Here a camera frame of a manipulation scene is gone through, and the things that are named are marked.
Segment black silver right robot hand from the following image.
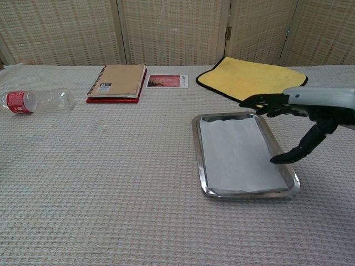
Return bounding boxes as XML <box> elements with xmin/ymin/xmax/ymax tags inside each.
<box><xmin>239</xmin><ymin>87</ymin><xmax>355</xmax><ymax>165</ymax></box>

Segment white paper sheet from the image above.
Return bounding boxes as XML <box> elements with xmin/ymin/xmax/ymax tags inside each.
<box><xmin>199</xmin><ymin>118</ymin><xmax>289</xmax><ymax>195</ymax></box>

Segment silver metal tray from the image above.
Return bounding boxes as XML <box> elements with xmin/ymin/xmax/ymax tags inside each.
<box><xmin>191</xmin><ymin>111</ymin><xmax>301</xmax><ymax>199</ymax></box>

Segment woven folding screen panel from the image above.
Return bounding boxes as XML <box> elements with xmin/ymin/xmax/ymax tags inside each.
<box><xmin>0</xmin><ymin>0</ymin><xmax>127</xmax><ymax>67</ymax></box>
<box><xmin>224</xmin><ymin>0</ymin><xmax>300</xmax><ymax>68</ymax></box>
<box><xmin>281</xmin><ymin>0</ymin><xmax>355</xmax><ymax>68</ymax></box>
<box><xmin>118</xmin><ymin>0</ymin><xmax>231</xmax><ymax>67</ymax></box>

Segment yellow cloth with black trim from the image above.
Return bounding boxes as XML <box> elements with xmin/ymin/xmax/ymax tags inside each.
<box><xmin>195</xmin><ymin>57</ymin><xmax>308</xmax><ymax>109</ymax></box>

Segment red photo card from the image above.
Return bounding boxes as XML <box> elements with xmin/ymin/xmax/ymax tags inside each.
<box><xmin>145</xmin><ymin>74</ymin><xmax>189</xmax><ymax>89</ymax></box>

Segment brown spiral notebook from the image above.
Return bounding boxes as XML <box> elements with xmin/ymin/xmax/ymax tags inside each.
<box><xmin>87</xmin><ymin>64</ymin><xmax>147</xmax><ymax>99</ymax></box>

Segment red book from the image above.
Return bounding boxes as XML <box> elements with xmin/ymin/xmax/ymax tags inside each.
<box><xmin>85</xmin><ymin>68</ymin><xmax>148</xmax><ymax>105</ymax></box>

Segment white woven tablecloth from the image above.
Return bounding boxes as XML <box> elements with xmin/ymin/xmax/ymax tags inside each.
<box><xmin>0</xmin><ymin>64</ymin><xmax>355</xmax><ymax>266</ymax></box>

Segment clear plastic bottle red label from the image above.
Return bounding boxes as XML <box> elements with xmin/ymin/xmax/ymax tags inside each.
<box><xmin>0</xmin><ymin>88</ymin><xmax>75</xmax><ymax>114</ymax></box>

